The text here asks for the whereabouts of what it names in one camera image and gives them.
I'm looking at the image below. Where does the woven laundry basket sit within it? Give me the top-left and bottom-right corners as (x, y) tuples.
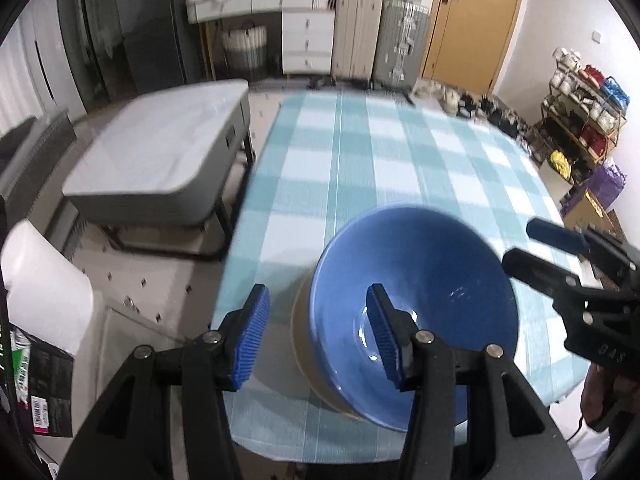
(221, 22), (268, 80)

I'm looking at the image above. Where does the dark refrigerator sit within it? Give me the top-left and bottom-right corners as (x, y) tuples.
(56, 0), (205, 112)

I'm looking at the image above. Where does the grey sofa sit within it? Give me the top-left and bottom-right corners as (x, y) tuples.
(1, 113), (77, 204)

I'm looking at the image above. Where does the white drawer cabinet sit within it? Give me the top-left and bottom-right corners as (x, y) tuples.
(186, 0), (334, 76)

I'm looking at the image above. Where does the silver grey suitcase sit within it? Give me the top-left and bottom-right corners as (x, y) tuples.
(373, 0), (430, 90)

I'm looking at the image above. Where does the grey marble coffee table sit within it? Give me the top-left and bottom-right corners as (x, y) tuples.
(62, 79), (256, 262)

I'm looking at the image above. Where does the teal checkered tablecloth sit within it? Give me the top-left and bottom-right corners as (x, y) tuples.
(213, 91), (582, 464)

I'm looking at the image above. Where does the person's right hand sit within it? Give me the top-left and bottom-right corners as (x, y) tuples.
(580, 363), (639, 432)

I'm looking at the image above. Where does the blue bowl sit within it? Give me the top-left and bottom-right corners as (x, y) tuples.
(309, 206), (520, 431)

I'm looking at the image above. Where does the large beige plate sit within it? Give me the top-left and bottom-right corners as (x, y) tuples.
(290, 270), (363, 422)

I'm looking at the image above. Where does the wooden door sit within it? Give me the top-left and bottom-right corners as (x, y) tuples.
(423, 0), (522, 94)

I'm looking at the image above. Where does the shoe rack with shoes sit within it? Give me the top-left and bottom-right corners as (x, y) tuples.
(534, 47), (629, 185)

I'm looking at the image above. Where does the purple bag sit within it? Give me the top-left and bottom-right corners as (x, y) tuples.
(561, 159), (627, 216)

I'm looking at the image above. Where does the beige suitcase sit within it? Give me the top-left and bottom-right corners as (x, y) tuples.
(331, 0), (383, 81)

